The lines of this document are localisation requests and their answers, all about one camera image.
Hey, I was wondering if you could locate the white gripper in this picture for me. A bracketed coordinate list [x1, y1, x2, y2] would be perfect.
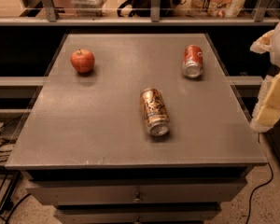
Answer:
[250, 22, 280, 133]

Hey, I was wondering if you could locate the red apple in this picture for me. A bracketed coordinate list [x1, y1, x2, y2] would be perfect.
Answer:
[70, 49, 95, 74]

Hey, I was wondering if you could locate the red soda can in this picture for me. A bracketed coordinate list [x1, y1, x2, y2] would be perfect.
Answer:
[182, 45, 203, 78]

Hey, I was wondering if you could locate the printed snack bag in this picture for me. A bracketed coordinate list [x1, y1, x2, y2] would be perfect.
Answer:
[187, 0, 245, 18]

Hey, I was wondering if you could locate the orange soda can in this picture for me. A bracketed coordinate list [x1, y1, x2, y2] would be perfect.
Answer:
[140, 88, 169, 136]

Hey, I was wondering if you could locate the black bag on shelf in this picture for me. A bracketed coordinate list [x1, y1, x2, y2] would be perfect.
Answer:
[117, 0, 185, 17]

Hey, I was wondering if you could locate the upper drawer knob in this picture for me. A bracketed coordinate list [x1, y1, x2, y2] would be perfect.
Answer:
[133, 191, 143, 203]

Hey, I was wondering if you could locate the grey drawer cabinet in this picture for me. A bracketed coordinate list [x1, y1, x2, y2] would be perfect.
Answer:
[7, 34, 266, 224]

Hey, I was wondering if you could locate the grey metal railing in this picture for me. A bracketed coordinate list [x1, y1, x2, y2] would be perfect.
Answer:
[0, 0, 280, 26]

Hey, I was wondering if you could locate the black cable right floor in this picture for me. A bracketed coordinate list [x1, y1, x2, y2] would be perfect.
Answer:
[245, 133, 274, 224]

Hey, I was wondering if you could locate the black cables left floor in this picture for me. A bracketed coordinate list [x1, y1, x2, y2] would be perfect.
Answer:
[0, 114, 32, 224]

